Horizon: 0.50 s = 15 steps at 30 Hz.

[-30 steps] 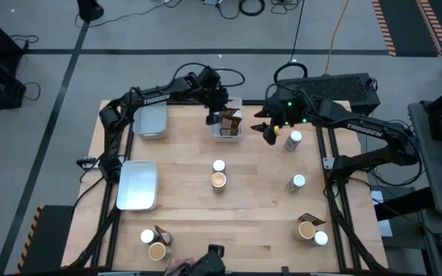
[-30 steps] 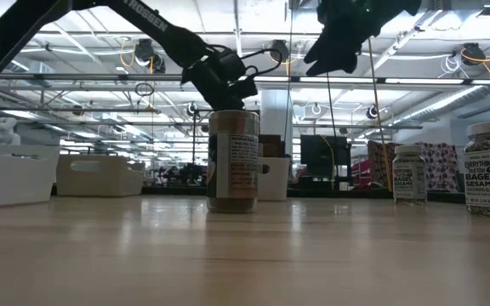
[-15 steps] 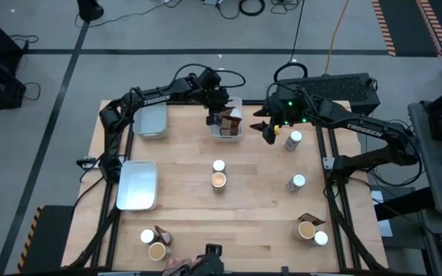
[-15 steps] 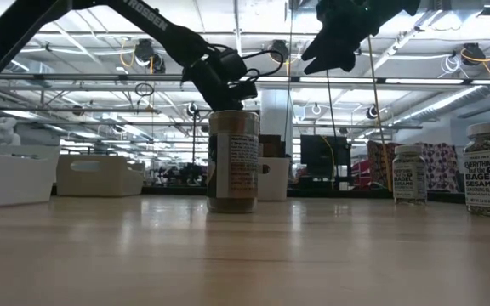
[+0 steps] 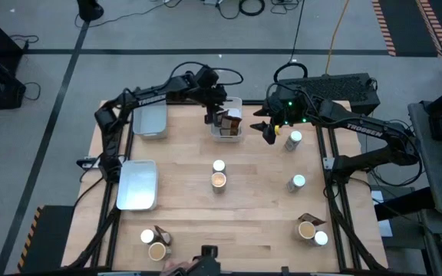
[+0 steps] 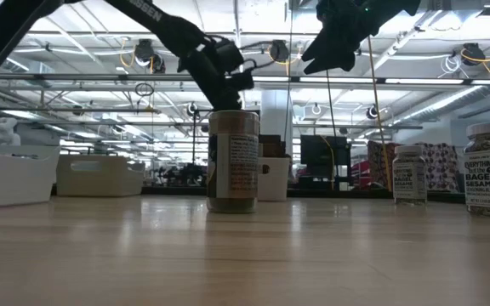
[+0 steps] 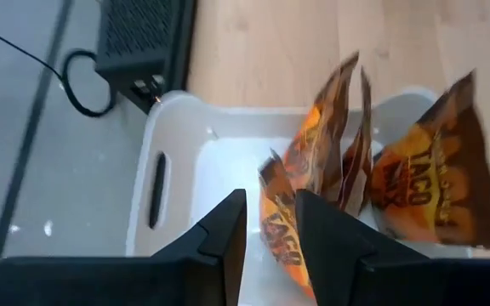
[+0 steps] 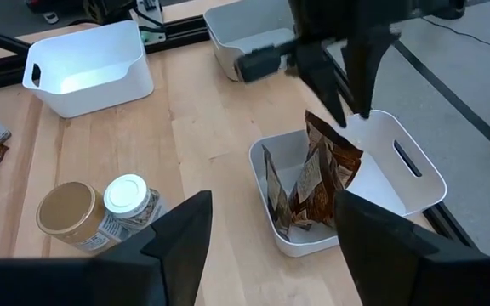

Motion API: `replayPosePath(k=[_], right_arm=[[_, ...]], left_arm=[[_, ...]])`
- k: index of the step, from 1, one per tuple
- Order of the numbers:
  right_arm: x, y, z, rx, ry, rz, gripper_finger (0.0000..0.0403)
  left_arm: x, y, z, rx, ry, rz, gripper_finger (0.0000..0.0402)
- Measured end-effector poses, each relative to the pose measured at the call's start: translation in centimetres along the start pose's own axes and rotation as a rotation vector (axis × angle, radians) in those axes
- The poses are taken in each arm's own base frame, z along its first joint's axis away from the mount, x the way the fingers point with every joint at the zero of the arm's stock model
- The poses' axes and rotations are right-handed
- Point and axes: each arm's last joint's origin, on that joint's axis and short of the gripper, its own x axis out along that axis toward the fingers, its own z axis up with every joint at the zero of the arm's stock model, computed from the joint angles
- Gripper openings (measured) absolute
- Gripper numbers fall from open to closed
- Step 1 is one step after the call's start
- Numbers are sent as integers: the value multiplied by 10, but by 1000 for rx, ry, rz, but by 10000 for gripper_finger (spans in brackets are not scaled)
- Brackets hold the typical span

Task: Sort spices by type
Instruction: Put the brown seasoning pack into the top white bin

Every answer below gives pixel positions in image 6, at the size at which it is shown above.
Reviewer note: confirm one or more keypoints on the black background monitor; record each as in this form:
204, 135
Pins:
321, 153

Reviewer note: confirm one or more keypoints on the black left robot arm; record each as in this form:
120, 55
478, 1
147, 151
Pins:
155, 17

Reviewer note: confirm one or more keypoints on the tan lidded spice jar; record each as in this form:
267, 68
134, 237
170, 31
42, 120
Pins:
232, 170

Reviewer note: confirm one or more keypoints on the white plastic bin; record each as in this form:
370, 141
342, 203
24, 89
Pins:
11, 183
275, 183
100, 178

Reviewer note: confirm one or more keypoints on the brown spice pouch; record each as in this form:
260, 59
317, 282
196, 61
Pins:
275, 149
269, 139

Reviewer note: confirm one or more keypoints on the white humanoid figure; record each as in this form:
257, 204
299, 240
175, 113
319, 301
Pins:
3, 134

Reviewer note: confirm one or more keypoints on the patterned fabric partition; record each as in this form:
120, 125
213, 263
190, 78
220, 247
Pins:
440, 166

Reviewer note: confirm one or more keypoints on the white building column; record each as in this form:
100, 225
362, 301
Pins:
277, 119

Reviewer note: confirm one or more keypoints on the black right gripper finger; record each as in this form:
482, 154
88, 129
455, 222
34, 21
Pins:
319, 49
338, 59

